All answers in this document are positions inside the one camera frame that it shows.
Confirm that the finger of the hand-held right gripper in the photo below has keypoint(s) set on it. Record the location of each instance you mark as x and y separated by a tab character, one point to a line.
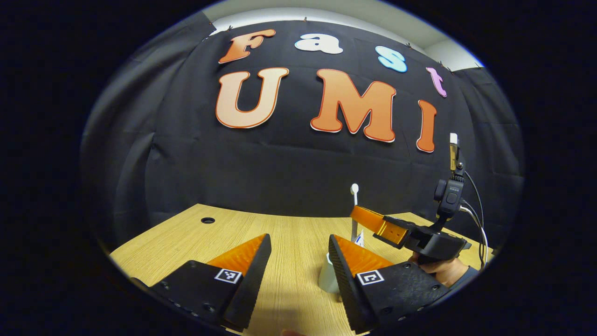
373	221

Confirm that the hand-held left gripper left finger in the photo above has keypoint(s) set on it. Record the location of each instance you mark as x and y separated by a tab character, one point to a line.
254	280

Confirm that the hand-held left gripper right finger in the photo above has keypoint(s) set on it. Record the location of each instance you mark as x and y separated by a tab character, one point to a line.
347	284

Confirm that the light blue cup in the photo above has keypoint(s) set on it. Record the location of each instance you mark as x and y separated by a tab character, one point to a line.
329	275

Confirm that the white toothpaste tube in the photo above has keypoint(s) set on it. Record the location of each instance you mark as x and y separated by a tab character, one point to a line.
359	239

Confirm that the white toothbrush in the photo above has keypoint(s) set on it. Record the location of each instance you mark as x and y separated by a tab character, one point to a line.
354	196

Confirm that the wooden desktop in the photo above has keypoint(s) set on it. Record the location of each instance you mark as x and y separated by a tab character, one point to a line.
289	233

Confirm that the black backdrop cloth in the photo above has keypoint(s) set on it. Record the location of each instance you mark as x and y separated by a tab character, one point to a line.
280	172

